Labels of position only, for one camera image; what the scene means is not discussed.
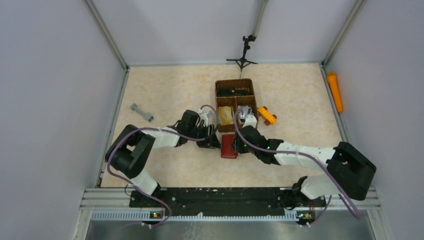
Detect red leather card holder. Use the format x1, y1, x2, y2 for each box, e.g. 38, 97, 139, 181
220, 134, 238, 159

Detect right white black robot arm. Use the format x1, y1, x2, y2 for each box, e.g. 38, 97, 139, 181
232, 125, 377, 201

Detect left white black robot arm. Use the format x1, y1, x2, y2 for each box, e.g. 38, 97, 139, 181
105, 107, 221, 196

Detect gold cards pile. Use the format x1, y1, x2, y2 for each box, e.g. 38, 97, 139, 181
218, 106, 234, 126

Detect black cards pile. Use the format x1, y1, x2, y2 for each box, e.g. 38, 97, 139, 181
215, 87, 253, 98

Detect orange yellow toy car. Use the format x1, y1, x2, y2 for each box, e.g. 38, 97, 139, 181
257, 106, 277, 126

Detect brown woven divided basket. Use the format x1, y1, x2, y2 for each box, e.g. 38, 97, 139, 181
215, 78, 259, 119

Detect grey toy block bar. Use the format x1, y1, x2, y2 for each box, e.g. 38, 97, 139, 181
130, 103, 154, 123

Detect orange flashlight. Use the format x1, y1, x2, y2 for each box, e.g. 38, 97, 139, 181
326, 72, 344, 113

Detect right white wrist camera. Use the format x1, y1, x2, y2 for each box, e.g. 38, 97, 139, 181
237, 105, 257, 128

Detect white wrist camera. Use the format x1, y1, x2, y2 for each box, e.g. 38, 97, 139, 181
237, 105, 257, 128
199, 111, 215, 127

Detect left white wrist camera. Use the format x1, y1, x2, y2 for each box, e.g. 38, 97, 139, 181
199, 111, 215, 127

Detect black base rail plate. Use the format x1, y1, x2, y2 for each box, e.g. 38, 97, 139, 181
129, 187, 327, 218

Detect black camera tripod stand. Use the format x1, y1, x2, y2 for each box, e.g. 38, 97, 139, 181
226, 34, 258, 72

